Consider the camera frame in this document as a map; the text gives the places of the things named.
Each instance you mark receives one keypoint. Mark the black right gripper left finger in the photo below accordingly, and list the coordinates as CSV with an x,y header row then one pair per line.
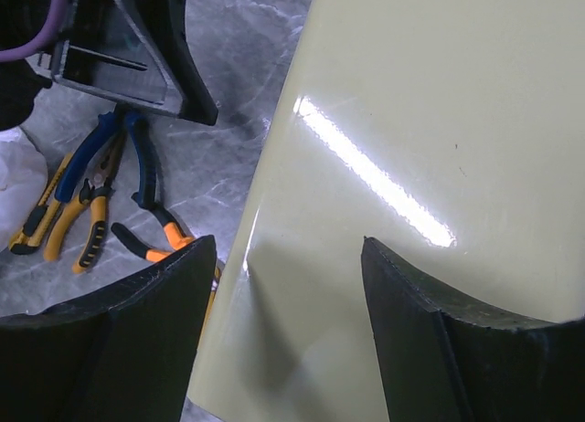
x,y
124,352

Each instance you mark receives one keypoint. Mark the white cloth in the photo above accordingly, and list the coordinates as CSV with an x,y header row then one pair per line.
x,y
24,176

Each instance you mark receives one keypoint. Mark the blue handled pliers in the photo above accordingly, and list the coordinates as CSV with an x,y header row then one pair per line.
x,y
96,160

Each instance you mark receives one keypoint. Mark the yellow utility knife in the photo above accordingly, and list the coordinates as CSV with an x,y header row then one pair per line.
x,y
29,237

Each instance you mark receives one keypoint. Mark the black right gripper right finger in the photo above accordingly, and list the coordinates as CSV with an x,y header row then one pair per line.
x,y
443,355

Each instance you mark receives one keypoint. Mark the green metal drawer cabinet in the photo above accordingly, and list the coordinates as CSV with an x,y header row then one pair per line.
x,y
452,131

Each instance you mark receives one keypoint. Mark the orange black pliers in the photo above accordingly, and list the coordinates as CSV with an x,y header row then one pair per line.
x,y
165,238

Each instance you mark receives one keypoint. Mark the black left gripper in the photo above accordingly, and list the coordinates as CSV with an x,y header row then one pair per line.
x,y
113,49

